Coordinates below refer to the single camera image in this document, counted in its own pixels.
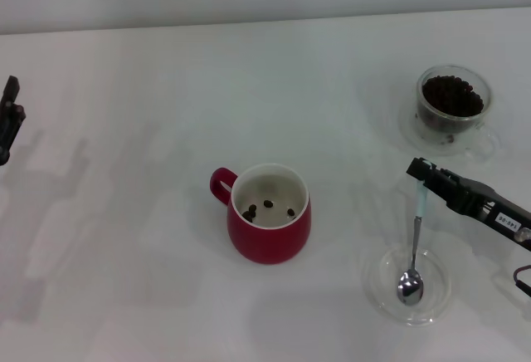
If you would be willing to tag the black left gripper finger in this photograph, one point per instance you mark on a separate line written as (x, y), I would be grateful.
(12, 121)

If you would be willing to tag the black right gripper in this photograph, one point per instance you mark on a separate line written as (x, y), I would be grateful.
(510, 221)

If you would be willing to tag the clear glass cup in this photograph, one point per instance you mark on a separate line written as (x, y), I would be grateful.
(439, 125)

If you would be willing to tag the clear glass saucer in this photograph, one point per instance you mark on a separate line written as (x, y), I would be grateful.
(436, 291)
(408, 131)

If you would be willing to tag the small coffee bean portion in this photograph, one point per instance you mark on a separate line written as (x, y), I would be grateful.
(268, 203)

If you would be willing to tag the red ceramic mug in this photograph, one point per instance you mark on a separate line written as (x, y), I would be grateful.
(269, 246)

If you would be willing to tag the coffee bean heap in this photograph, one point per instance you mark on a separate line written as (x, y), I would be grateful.
(452, 94)

